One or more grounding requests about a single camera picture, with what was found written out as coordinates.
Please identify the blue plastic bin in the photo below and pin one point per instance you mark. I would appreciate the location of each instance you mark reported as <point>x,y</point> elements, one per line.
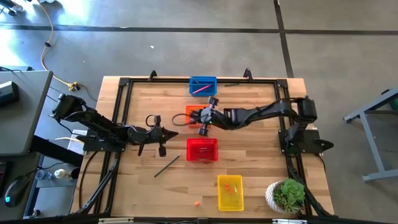
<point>205,93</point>

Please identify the red plastic bin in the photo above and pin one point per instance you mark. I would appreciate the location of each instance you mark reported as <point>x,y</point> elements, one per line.
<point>192,155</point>

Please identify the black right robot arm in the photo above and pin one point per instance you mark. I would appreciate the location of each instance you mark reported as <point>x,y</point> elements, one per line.
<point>270,110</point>

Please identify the black pen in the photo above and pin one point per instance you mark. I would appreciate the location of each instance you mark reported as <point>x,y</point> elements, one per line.
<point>231,84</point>
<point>195,80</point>

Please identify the black cup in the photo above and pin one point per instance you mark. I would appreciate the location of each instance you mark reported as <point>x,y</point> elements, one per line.
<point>75,173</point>

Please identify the red Madisi crayon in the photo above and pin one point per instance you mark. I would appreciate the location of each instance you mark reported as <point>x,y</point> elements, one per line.
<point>203,150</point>

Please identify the clear water bottle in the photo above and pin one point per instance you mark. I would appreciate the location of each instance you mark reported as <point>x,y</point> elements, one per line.
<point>43,175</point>

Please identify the black device on desk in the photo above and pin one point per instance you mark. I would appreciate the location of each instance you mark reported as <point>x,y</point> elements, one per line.
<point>7,93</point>

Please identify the green object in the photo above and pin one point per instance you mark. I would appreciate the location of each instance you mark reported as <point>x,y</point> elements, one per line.
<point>395,104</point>

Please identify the grey desk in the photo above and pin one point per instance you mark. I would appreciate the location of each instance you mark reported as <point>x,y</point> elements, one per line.
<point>28,118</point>

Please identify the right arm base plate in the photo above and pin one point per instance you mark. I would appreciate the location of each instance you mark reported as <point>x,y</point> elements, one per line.
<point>311,140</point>

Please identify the black computer mouse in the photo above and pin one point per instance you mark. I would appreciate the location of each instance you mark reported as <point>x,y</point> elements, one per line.
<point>17,189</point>

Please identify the small white bottle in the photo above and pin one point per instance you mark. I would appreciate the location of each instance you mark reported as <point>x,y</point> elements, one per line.
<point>61,173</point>

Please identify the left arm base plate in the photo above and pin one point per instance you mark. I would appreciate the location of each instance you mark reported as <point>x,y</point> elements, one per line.
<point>93,145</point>

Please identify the black aluminium table frame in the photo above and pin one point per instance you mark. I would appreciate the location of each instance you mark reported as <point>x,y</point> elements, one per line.
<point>140,80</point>

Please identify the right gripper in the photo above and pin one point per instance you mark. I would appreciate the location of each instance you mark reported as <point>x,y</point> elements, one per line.
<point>211,117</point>

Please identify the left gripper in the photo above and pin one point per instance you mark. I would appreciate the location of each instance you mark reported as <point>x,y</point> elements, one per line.
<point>152,135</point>

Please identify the white box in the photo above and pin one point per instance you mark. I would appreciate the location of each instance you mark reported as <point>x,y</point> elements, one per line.
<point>79,133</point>

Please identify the chair base leg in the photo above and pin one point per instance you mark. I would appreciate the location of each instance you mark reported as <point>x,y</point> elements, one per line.
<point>9,3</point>

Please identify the dark green pencil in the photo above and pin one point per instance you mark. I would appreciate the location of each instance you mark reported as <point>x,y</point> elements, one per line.
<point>168,165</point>

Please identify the yellow plastic bin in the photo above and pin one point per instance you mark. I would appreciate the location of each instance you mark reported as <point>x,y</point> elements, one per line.
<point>230,202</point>

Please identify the grey metal table frame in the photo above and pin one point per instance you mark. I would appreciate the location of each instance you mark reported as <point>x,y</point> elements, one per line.
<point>371,140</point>

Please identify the black frame bracket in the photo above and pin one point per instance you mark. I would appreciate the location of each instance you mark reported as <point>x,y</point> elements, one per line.
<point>152,75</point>
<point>247,74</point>

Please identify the orange plastic bin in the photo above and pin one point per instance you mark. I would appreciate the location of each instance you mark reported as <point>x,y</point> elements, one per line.
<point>191,108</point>

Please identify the succulent in white pot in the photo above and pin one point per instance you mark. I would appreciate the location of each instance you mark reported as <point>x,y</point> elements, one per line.
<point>289,194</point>

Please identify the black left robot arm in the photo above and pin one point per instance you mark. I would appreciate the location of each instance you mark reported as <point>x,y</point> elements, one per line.
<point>93,119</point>

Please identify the silver bracket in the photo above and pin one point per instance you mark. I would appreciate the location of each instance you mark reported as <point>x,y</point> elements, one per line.
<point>289,221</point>
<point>115,221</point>

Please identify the pink pen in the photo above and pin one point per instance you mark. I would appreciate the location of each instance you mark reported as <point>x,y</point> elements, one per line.
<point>202,89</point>

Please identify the black desk beam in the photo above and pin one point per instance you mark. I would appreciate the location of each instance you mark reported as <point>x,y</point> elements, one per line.
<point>56,151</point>

